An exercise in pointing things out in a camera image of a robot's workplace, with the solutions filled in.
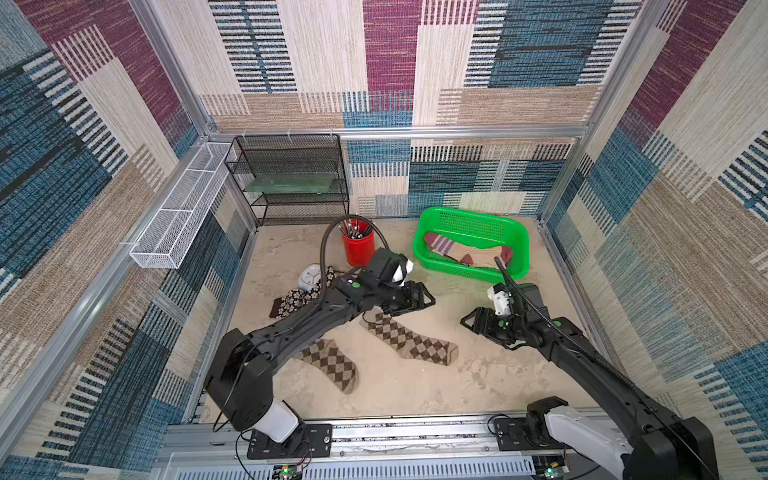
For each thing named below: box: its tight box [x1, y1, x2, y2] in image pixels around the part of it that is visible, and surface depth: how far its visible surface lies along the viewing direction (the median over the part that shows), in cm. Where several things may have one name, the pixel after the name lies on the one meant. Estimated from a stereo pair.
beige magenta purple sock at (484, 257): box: [424, 232, 513, 269], surface depth 109 cm
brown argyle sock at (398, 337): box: [360, 312, 459, 366], surface depth 91 cm
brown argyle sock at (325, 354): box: [294, 338, 359, 394], surface depth 87 cm
